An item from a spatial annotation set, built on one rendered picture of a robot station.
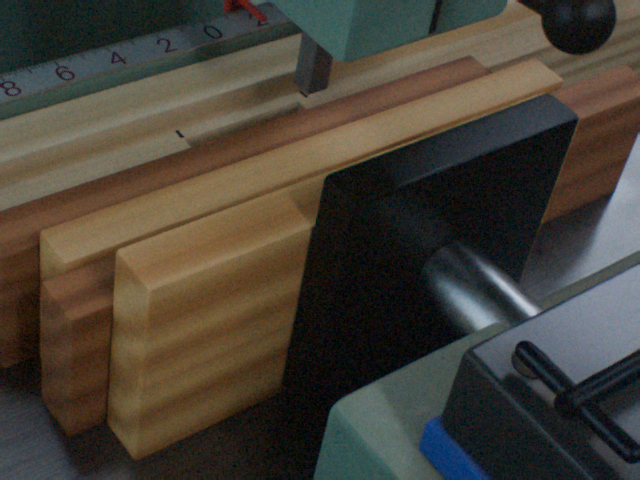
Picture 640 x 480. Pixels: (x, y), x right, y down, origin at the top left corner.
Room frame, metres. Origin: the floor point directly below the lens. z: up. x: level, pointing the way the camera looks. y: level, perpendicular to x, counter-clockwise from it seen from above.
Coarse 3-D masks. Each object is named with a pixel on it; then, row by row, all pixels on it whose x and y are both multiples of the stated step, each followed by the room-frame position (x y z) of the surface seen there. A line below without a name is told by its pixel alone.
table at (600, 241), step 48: (624, 192) 0.41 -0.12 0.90; (576, 240) 0.37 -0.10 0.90; (624, 240) 0.38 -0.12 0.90; (528, 288) 0.34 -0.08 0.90; (0, 384) 0.24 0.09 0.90; (0, 432) 0.23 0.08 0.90; (48, 432) 0.23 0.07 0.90; (96, 432) 0.23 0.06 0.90; (240, 432) 0.25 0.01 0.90; (288, 432) 0.25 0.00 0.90
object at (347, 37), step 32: (288, 0) 0.33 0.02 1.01; (320, 0) 0.32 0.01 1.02; (352, 0) 0.31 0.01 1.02; (384, 0) 0.31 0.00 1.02; (416, 0) 0.32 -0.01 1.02; (448, 0) 0.33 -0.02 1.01; (480, 0) 0.34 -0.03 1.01; (320, 32) 0.31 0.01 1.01; (352, 32) 0.31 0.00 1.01; (384, 32) 0.32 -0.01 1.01; (416, 32) 0.33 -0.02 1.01
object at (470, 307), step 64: (512, 128) 0.30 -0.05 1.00; (384, 192) 0.26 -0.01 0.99; (448, 192) 0.28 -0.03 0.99; (512, 192) 0.30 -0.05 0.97; (320, 256) 0.26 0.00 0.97; (384, 256) 0.26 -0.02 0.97; (448, 256) 0.28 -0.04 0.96; (512, 256) 0.31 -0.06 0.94; (320, 320) 0.26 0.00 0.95; (384, 320) 0.27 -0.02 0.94; (448, 320) 0.26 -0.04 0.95; (512, 320) 0.26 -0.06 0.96; (320, 384) 0.25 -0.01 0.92
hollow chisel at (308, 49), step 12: (300, 48) 0.37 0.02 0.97; (312, 48) 0.36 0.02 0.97; (300, 60) 0.36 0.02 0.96; (312, 60) 0.36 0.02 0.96; (324, 60) 0.36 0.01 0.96; (300, 72) 0.36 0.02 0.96; (312, 72) 0.36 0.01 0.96; (324, 72) 0.36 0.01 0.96; (300, 84) 0.36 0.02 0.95; (312, 84) 0.36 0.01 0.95; (324, 84) 0.36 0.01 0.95
